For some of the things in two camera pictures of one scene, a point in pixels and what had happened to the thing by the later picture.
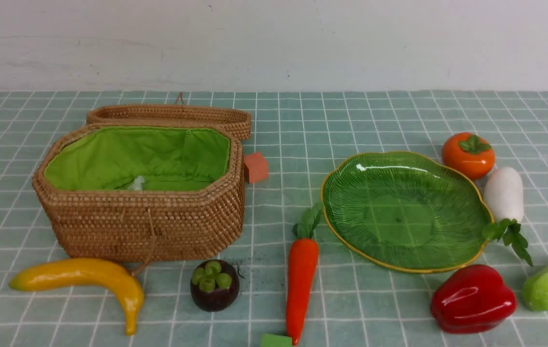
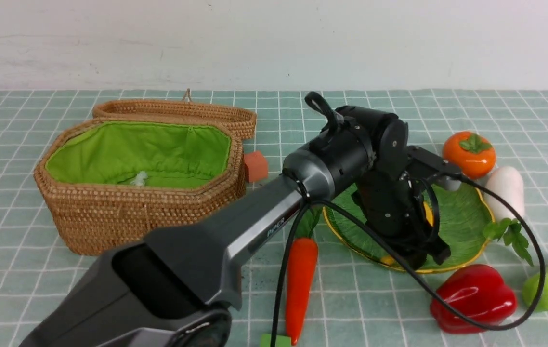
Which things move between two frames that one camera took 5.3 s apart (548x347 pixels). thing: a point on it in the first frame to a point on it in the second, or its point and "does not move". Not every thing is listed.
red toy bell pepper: [471, 299] does not move
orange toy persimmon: [469, 153] does not move
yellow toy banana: [76, 271] to [389, 260]
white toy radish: [504, 199] does not move
